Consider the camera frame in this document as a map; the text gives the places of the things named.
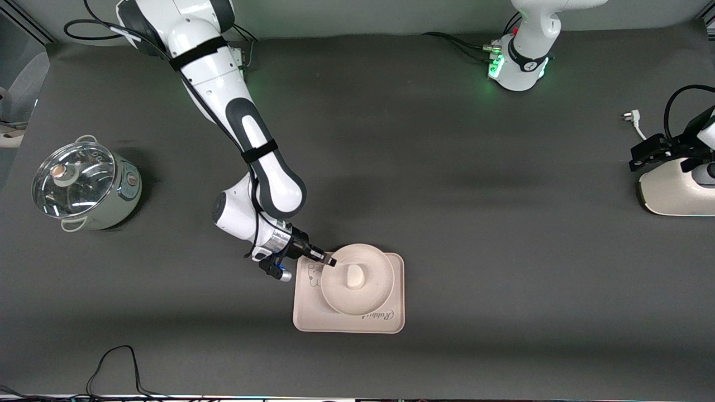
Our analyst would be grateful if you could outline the white steamed bun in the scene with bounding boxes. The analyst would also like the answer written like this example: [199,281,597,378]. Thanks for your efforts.
[342,265,366,289]

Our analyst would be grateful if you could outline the round cream plate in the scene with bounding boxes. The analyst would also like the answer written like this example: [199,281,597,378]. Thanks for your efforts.
[321,243,395,316]

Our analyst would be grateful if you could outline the cream tray with rabbit print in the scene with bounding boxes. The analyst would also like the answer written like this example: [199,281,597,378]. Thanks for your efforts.
[293,251,405,334]

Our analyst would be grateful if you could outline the cream toaster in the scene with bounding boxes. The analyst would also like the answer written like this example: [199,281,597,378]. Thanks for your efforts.
[638,156,715,217]

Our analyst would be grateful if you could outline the pale green electric pot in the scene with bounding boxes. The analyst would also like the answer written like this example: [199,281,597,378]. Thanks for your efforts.
[32,135,143,232]

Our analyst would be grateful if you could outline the glass pot lid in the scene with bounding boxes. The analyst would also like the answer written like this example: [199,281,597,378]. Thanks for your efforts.
[32,141,116,218]

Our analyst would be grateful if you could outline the white power cable with plug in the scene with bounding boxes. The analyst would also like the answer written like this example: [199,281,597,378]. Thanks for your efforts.
[622,110,649,141]

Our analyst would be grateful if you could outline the thin black floor cable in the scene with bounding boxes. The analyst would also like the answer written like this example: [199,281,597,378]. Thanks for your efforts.
[0,345,185,402]

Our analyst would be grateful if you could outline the black left arm base cables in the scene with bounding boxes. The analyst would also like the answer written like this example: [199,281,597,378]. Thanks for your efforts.
[422,11,523,63]

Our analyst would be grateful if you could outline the black arm base cables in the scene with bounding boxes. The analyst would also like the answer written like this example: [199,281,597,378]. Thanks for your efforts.
[422,11,523,63]
[232,22,260,70]

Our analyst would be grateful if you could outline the black right arm base cables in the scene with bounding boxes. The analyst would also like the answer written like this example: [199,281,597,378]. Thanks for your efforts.
[232,22,260,70]

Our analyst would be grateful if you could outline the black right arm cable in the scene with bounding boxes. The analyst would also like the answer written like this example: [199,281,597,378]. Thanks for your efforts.
[63,0,291,260]

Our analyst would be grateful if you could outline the aluminium frame bar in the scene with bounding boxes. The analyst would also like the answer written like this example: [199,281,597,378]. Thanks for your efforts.
[8,0,58,44]

